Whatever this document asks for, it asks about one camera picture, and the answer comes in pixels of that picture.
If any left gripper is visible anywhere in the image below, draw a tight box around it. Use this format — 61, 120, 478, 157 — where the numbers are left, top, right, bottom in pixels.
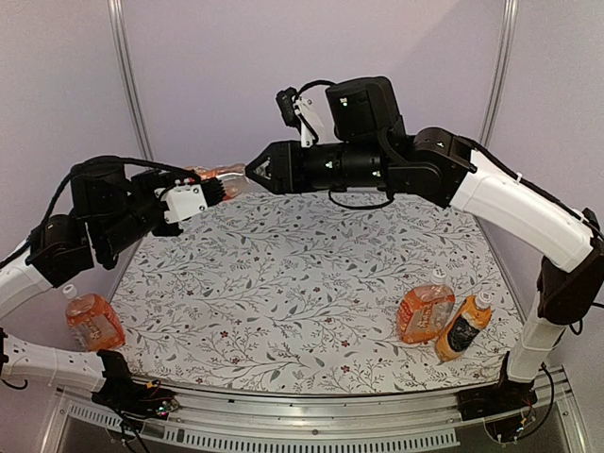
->
97, 167, 193, 260

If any orange tea bottle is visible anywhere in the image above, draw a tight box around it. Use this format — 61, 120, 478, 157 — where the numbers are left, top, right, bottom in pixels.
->
62, 284, 126, 351
186, 163, 250, 201
396, 268, 456, 344

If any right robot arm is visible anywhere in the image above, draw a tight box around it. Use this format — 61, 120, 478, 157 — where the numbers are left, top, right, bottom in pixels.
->
245, 76, 603, 411

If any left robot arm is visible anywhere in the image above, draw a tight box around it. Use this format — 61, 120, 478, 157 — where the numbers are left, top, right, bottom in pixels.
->
1, 156, 226, 410

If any dark label orange bottle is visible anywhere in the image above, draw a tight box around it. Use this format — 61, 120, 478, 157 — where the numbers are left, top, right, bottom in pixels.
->
434, 292, 494, 363

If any floral patterned table mat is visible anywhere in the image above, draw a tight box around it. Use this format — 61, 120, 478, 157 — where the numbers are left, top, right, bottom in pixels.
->
112, 193, 522, 394

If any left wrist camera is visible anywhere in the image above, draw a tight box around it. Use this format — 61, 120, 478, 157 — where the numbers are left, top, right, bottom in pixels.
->
155, 183, 209, 225

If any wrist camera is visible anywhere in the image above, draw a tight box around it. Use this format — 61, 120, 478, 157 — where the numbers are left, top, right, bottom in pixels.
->
155, 183, 209, 225
276, 87, 324, 148

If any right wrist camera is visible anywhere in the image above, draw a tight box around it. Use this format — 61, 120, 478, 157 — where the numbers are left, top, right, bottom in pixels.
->
276, 87, 324, 148

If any left aluminium frame post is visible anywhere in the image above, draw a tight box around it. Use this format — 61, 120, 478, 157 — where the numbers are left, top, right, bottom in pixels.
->
108, 0, 155, 160

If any aluminium frame post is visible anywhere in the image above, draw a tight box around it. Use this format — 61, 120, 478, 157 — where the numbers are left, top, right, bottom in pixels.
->
479, 0, 519, 147
108, 0, 155, 160

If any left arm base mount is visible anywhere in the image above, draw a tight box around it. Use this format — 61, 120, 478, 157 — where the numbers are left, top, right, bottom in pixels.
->
92, 350, 179, 420

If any right aluminium frame post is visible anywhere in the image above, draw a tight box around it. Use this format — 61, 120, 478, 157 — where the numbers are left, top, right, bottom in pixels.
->
479, 0, 519, 147

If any aluminium front rail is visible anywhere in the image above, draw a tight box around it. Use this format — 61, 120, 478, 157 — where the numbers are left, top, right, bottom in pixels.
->
40, 367, 592, 452

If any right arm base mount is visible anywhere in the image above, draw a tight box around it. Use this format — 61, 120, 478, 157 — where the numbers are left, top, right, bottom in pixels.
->
456, 352, 537, 444

